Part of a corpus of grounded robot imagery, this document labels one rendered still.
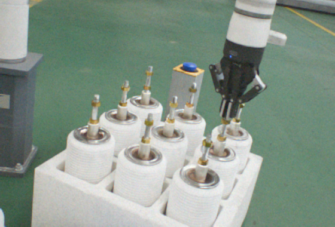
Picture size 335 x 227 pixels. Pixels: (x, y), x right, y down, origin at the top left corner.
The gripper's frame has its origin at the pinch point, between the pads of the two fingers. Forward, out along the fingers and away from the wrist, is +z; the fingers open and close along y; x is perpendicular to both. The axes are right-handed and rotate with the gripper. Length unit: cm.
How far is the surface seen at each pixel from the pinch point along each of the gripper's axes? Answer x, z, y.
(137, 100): 1.5, 10.1, -27.8
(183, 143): -3.7, 10.4, -6.6
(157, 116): 3.1, 12.0, -21.6
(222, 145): -0.6, 7.8, 1.0
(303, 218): 34, 35, 10
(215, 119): 62, 36, -44
